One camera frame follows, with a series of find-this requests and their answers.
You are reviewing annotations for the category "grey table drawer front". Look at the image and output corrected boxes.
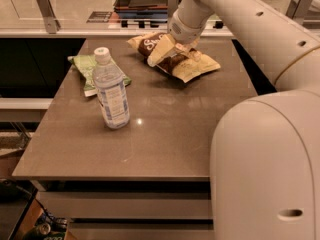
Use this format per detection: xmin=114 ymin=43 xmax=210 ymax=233
xmin=37 ymin=192 xmax=212 ymax=220

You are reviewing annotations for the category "left metal glass bracket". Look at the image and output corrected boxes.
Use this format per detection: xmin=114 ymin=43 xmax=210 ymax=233
xmin=36 ymin=0 xmax=60 ymax=34

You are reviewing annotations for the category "metal glass bracket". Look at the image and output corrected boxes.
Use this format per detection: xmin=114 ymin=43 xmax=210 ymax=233
xmin=286 ymin=0 xmax=317 ymax=25
xmin=36 ymin=0 xmax=60 ymax=34
xmin=167 ymin=0 xmax=179 ymax=19

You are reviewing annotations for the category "right metal glass bracket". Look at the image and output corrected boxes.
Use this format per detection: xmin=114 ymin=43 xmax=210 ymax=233
xmin=286 ymin=0 xmax=317 ymax=25

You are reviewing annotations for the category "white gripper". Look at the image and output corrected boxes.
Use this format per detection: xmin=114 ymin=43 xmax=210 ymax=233
xmin=147 ymin=13 xmax=202 ymax=67

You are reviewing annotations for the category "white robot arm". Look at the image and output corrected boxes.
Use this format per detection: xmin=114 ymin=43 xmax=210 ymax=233
xmin=168 ymin=0 xmax=320 ymax=240

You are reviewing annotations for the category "brown chip bag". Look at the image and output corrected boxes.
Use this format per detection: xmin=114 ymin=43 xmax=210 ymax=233
xmin=128 ymin=32 xmax=220 ymax=83

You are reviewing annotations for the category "soda can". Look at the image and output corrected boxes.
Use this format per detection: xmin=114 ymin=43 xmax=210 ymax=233
xmin=22 ymin=223 xmax=51 ymax=240

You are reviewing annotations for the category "middle metal glass bracket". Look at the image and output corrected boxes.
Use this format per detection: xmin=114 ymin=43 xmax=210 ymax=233
xmin=167 ymin=0 xmax=179 ymax=19

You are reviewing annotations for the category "green snack bag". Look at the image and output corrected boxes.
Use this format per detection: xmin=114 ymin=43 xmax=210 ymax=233
xmin=68 ymin=54 xmax=131 ymax=97

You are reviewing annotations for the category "clear water bottle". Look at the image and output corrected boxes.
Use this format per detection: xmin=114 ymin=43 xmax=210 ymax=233
xmin=92 ymin=47 xmax=130 ymax=129

